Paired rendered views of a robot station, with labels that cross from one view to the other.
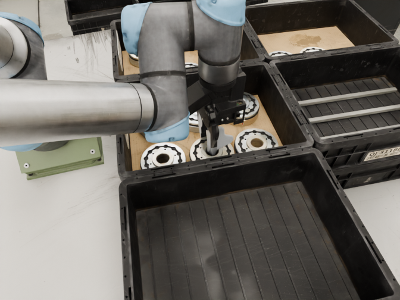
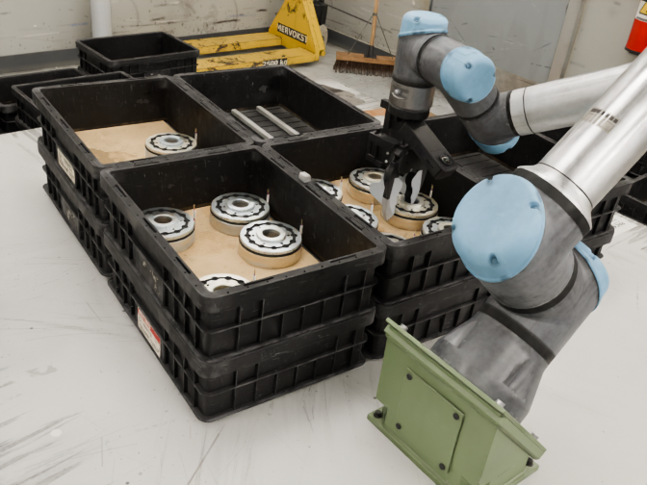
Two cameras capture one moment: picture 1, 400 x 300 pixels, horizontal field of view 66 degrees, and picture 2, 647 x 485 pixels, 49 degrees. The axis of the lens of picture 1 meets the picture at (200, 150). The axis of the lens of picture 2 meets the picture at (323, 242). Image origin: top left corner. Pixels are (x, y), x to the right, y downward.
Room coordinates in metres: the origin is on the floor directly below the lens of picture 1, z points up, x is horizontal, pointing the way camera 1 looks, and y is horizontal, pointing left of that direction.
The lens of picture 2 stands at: (1.09, 0.98, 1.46)
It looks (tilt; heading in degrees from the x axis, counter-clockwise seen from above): 31 degrees down; 244
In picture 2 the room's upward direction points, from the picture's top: 7 degrees clockwise
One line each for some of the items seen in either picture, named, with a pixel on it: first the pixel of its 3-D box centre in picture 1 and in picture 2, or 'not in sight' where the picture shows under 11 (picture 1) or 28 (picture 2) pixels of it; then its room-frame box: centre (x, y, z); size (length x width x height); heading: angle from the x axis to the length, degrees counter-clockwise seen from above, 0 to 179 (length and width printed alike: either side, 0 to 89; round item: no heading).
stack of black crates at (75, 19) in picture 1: (111, 39); not in sight; (1.74, 0.55, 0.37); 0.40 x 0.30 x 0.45; 109
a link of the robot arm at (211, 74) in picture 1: (218, 63); (410, 94); (0.48, -0.03, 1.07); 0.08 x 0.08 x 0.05
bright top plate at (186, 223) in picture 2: not in sight; (163, 223); (0.90, -0.04, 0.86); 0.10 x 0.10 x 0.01
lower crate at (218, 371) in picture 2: not in sight; (231, 296); (0.80, 0.05, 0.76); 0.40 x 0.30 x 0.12; 102
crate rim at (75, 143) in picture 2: (311, 27); (139, 119); (0.88, -0.34, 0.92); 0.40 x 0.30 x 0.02; 102
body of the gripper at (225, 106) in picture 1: (219, 97); (401, 136); (0.48, -0.04, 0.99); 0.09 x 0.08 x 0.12; 110
